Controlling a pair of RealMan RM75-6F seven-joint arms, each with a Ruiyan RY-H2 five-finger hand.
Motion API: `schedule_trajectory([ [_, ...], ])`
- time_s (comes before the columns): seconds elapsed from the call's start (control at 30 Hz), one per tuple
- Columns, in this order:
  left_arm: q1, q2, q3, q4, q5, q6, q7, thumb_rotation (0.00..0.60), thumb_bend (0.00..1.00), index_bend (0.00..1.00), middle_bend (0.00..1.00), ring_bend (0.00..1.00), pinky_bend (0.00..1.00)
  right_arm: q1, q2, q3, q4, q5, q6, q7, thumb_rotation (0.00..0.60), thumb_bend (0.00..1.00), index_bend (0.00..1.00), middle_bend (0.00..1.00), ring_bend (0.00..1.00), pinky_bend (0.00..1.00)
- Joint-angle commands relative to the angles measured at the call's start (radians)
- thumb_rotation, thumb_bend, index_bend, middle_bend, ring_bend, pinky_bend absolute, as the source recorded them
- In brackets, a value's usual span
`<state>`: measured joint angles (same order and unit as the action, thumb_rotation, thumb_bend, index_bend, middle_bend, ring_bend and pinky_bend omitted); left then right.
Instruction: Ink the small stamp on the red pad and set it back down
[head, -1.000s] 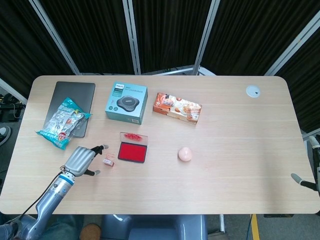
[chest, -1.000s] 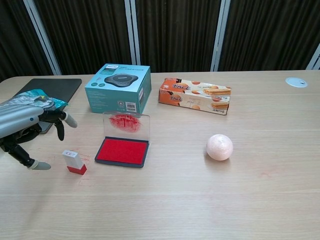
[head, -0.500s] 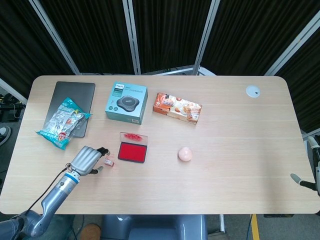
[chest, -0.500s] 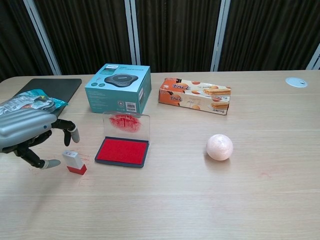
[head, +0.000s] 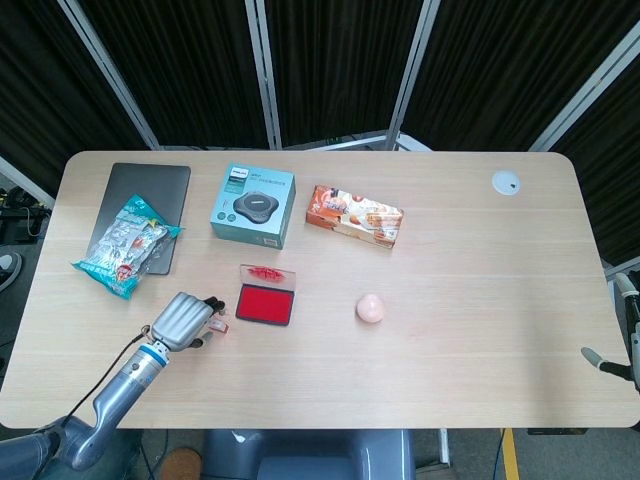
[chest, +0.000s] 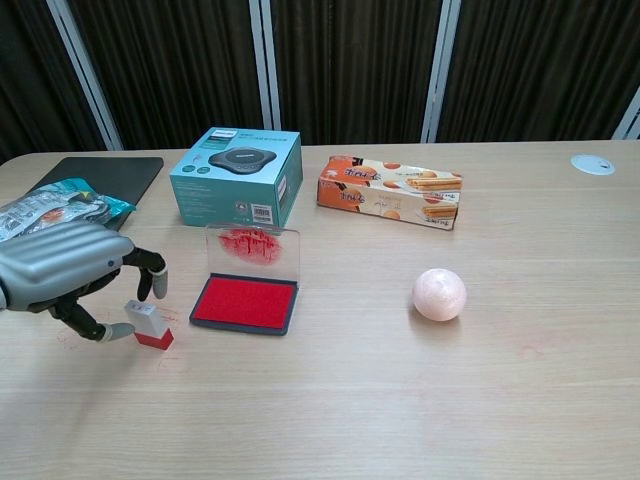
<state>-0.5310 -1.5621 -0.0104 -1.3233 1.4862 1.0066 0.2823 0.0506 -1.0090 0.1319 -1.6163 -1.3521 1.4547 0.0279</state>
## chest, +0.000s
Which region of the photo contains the orange biscuit roll box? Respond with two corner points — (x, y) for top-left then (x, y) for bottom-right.
(315, 154), (464, 233)

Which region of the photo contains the white table cable grommet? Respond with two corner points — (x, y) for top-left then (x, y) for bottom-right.
(570, 153), (617, 177)

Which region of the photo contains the red and white stamp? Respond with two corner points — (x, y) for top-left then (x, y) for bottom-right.
(124, 299), (175, 353)

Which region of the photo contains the white window frame post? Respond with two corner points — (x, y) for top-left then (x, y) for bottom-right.
(48, 0), (125, 151)
(247, 0), (283, 132)
(611, 84), (640, 141)
(420, 0), (463, 145)

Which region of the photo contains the red ink pad clear lid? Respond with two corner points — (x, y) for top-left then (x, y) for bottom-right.
(188, 222), (303, 337)

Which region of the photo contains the black flat mat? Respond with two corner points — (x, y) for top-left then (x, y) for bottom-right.
(25, 156), (166, 232)

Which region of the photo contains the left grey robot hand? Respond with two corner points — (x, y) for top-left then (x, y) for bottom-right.
(0, 222), (169, 346)

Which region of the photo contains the teal speaker product box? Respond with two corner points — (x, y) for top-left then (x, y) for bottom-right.
(168, 126), (305, 228)

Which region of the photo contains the pink ball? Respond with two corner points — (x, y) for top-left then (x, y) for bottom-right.
(411, 267), (469, 323)

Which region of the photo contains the silver teal snack bag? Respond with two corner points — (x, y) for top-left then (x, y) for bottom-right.
(0, 178), (138, 245)

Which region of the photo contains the dark pleated curtain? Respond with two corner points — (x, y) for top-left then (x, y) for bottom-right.
(0, 0), (640, 166)

